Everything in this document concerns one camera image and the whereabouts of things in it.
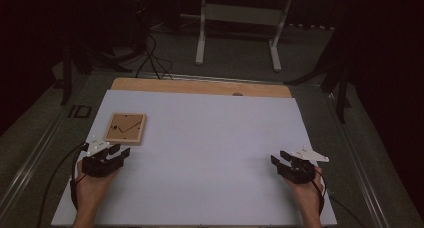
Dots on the black floor socket plate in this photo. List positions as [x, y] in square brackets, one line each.
[80, 111]

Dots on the black tripod stand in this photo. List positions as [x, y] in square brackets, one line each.
[340, 88]
[68, 71]

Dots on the person's left hand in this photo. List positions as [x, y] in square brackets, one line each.
[90, 188]

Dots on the wooden picture frame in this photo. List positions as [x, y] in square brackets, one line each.
[125, 128]

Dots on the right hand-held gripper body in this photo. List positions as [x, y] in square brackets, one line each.
[298, 173]

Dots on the metal floor rail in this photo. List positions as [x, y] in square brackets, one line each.
[30, 168]
[360, 174]

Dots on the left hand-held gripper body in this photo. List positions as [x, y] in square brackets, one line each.
[100, 166]

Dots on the white metal stand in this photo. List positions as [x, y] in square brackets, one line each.
[240, 14]

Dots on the person's right hand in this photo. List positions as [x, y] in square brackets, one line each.
[310, 193]

